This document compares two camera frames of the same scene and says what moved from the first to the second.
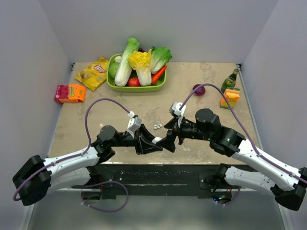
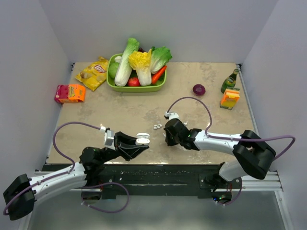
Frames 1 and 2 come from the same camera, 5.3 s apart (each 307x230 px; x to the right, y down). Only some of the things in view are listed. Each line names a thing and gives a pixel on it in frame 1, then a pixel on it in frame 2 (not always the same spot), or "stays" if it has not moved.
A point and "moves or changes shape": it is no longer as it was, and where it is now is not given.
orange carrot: x=155 y=76 stays
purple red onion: x=200 y=91 stays
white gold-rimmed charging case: x=156 y=139 moves or changes shape
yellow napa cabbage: x=140 y=62 stays
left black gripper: x=146 y=147 → x=127 y=152
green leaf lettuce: x=159 y=57 stays
